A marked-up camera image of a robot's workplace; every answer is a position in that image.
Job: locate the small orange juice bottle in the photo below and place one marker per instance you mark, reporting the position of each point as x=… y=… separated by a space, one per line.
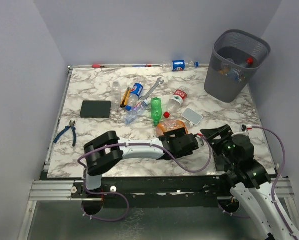
x=225 y=71

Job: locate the grey mesh waste bin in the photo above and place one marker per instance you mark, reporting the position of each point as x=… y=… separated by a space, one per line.
x=236 y=57

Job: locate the red handled screwdriver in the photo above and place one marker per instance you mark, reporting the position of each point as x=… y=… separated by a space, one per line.
x=97 y=66

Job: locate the Pepsi bottle at back edge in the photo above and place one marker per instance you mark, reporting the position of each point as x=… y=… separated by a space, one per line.
x=179 y=65

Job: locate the red label clear bottle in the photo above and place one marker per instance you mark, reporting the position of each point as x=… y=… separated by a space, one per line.
x=247 y=64

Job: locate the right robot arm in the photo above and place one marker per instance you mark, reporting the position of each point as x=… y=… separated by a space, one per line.
x=248 y=181

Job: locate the blue handled screwdriver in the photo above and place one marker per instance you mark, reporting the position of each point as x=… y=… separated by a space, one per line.
x=142 y=66

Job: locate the clear empty bottle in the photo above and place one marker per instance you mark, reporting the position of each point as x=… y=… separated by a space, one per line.
x=116 y=93

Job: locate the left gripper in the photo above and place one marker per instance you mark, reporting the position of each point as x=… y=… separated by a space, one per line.
x=178 y=134

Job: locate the silver open-end wrench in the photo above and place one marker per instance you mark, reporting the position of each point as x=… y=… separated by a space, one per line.
x=159 y=81

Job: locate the black notebook right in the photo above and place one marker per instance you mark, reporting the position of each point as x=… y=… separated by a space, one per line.
x=221 y=162

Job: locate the green plastic bottle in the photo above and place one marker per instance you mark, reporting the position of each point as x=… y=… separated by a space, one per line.
x=156 y=110

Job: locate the black box left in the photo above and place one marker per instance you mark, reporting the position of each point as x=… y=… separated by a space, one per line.
x=95 y=109

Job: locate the clear bottle purple label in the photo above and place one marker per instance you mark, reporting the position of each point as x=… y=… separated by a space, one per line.
x=136 y=112

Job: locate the large orange label bottle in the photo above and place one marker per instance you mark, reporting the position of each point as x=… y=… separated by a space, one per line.
x=172 y=125

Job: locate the grey white rectangular pad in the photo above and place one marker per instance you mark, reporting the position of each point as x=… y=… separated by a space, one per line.
x=192 y=116

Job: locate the Pepsi bottle blue label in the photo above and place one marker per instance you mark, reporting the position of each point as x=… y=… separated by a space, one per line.
x=134 y=96

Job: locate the red green label water bottle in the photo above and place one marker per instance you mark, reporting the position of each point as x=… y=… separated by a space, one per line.
x=176 y=101

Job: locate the blue label water bottle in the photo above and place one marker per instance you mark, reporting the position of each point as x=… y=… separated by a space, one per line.
x=236 y=75

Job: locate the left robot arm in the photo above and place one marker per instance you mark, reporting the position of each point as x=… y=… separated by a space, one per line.
x=106 y=151

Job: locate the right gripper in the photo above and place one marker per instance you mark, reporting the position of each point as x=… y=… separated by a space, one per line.
x=225 y=132

